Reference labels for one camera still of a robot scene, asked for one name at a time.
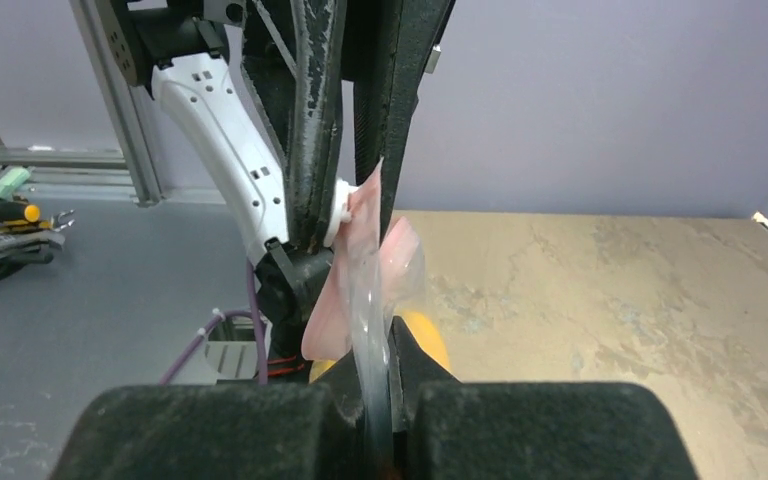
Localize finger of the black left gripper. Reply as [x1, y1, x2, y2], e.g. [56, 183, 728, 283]
[344, 0, 455, 222]
[241, 1, 345, 252]

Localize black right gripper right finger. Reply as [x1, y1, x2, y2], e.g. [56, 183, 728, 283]
[390, 318, 698, 479]

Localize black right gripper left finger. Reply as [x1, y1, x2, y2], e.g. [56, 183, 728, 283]
[50, 356, 365, 479]

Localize yellow toy bell pepper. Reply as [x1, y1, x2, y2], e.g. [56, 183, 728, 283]
[308, 310, 451, 383]

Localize clear zip top bag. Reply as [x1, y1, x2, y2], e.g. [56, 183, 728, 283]
[301, 164, 416, 478]

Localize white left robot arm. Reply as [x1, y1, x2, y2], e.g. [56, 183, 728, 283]
[96, 1, 454, 364]

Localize black hand tools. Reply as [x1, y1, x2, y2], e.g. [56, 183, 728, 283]
[0, 210, 75, 281]

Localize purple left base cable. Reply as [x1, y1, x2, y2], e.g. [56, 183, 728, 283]
[158, 261, 270, 387]

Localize aluminium frame rail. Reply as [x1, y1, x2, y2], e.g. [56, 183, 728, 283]
[0, 1, 217, 205]

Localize yellow handled screwdriver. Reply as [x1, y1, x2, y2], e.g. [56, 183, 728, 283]
[0, 198, 43, 225]

